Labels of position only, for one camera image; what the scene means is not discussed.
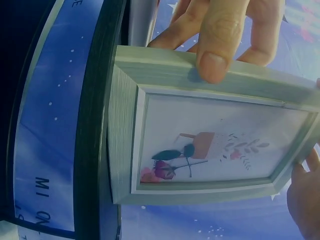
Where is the person's right hand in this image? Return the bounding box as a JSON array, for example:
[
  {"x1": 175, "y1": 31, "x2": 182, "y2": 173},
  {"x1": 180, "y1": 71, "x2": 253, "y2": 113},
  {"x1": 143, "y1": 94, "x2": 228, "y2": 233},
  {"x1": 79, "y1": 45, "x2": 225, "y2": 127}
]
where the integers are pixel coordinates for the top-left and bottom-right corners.
[{"x1": 286, "y1": 77, "x2": 320, "y2": 240}]

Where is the person's left hand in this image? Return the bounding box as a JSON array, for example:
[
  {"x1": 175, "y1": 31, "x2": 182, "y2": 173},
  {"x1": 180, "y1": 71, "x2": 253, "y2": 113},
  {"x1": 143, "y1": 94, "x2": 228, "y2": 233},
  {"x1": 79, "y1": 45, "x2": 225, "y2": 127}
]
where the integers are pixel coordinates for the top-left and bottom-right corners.
[{"x1": 148, "y1": 0, "x2": 286, "y2": 85}]

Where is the grey flat panel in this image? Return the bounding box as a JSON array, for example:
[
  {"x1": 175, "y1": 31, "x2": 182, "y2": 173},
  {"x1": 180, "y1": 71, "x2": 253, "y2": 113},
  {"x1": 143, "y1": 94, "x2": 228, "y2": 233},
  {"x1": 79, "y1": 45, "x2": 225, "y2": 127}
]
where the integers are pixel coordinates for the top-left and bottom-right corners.
[{"x1": 127, "y1": 0, "x2": 161, "y2": 49}]

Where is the grey-green wooden picture frame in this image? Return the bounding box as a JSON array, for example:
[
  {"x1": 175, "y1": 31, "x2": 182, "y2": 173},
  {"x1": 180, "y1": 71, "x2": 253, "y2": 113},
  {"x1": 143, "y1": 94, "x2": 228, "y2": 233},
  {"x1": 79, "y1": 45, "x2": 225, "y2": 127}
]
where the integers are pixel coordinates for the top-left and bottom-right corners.
[{"x1": 106, "y1": 44, "x2": 320, "y2": 206}]

